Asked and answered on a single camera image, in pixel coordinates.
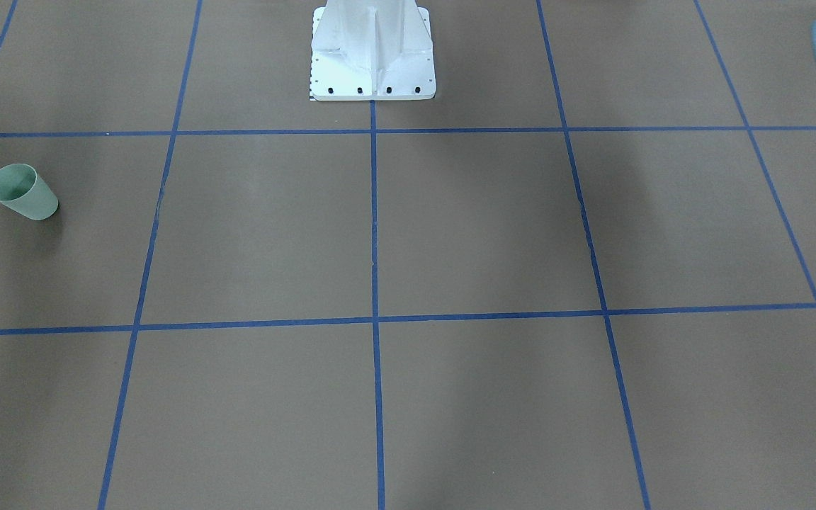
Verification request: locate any brown paper table mat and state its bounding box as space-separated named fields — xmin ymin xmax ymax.
xmin=0 ymin=1 xmax=816 ymax=509

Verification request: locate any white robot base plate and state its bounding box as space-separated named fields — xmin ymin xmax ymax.
xmin=309 ymin=1 xmax=437 ymax=101

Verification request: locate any green cup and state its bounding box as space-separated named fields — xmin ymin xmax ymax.
xmin=0 ymin=164 xmax=60 ymax=222

